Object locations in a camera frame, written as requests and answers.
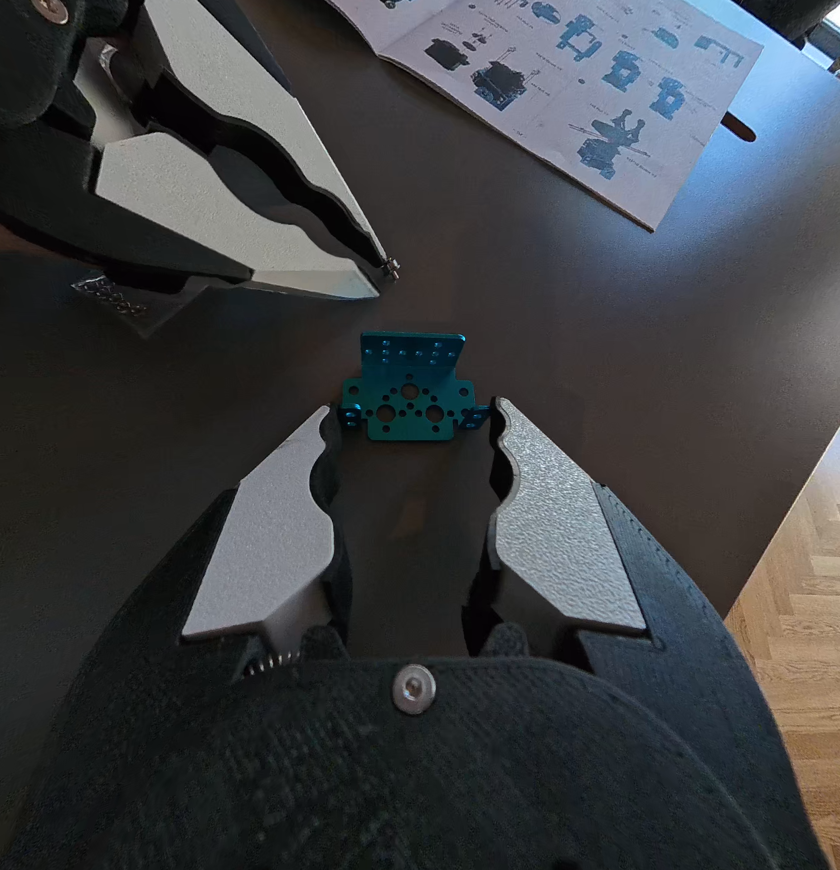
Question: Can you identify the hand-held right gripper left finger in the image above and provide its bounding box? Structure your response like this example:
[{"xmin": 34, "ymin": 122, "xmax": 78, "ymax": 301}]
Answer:
[{"xmin": 182, "ymin": 406, "xmax": 354, "ymax": 659}]

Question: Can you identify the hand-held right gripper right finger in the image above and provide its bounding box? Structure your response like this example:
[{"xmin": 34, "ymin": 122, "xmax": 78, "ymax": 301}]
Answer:
[{"xmin": 462, "ymin": 396, "xmax": 649, "ymax": 659}]

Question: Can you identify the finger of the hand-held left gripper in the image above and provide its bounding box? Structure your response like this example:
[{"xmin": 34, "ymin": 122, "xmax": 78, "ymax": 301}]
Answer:
[
  {"xmin": 93, "ymin": 128, "xmax": 382, "ymax": 301},
  {"xmin": 137, "ymin": 0, "xmax": 388, "ymax": 266}
]

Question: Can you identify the blue perforated metal bracket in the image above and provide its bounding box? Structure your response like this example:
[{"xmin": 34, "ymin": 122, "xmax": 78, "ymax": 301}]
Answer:
[{"xmin": 338, "ymin": 331, "xmax": 492, "ymax": 443}]

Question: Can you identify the dark desk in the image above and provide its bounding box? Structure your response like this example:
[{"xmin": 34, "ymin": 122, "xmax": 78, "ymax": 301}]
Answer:
[{"xmin": 0, "ymin": 0, "xmax": 840, "ymax": 857}]

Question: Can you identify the labelled clear bag of nuts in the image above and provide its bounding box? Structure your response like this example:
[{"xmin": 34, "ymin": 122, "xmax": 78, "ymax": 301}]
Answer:
[{"xmin": 69, "ymin": 272, "xmax": 210, "ymax": 338}]

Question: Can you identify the white assembly instruction booklet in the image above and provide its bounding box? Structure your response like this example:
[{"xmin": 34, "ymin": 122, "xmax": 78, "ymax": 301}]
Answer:
[{"xmin": 325, "ymin": 0, "xmax": 764, "ymax": 233}]

